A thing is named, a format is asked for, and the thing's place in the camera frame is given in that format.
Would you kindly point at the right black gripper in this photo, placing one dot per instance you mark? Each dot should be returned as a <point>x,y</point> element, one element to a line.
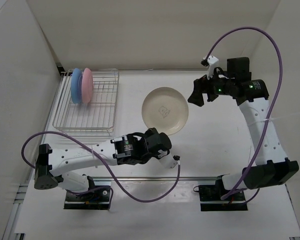
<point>201,85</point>

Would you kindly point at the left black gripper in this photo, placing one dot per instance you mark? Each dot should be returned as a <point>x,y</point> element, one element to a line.
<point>148,132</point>

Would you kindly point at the cream plate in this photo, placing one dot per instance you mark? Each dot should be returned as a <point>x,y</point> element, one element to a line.
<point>165,109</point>

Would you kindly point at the pink plate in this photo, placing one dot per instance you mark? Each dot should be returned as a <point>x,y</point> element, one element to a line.
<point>87,86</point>

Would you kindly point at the blue plate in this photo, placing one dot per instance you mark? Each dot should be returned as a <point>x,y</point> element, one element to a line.
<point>76,86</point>

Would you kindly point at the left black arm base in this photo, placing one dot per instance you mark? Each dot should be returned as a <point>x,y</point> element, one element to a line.
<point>100,198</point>

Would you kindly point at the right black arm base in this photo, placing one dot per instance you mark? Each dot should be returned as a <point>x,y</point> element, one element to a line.
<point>210,197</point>

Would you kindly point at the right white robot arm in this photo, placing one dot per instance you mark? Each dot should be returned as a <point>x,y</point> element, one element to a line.
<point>270,165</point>

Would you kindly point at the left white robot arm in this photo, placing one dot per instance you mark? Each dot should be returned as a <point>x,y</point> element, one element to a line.
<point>56,167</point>

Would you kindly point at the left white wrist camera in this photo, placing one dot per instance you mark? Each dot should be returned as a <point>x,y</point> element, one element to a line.
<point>167,160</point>

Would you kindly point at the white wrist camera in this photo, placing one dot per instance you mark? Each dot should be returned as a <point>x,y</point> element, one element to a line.
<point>211,62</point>
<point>167,160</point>

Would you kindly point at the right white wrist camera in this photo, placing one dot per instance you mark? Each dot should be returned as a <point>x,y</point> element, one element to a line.
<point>211,62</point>

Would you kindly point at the metal wire dish rack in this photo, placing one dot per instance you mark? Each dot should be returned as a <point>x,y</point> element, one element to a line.
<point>96,118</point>

